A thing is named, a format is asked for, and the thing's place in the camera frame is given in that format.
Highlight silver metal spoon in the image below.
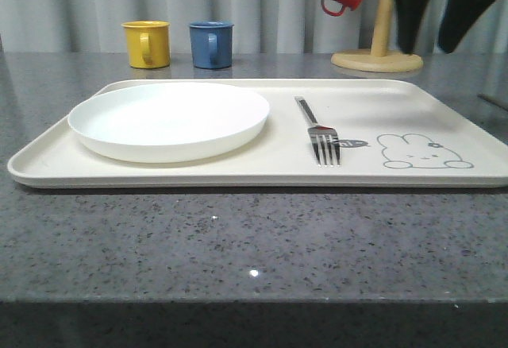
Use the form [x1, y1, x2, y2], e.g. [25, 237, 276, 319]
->
[478, 94, 508, 111]

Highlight silver metal fork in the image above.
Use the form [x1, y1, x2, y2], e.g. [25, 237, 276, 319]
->
[294, 96, 341, 166]

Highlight white round plate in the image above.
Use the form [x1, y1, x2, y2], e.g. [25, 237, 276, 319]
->
[67, 82, 270, 163]

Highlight wooden mug tree stand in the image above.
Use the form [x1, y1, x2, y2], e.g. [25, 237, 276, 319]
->
[330, 0, 423, 73]

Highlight blue enamel mug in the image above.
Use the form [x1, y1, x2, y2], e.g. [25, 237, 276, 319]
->
[189, 21, 233, 69]

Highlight yellow enamel mug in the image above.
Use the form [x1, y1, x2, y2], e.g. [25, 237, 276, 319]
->
[121, 21, 171, 69]

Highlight grey pleated curtain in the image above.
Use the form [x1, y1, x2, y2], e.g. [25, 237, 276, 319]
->
[0, 0, 508, 55]

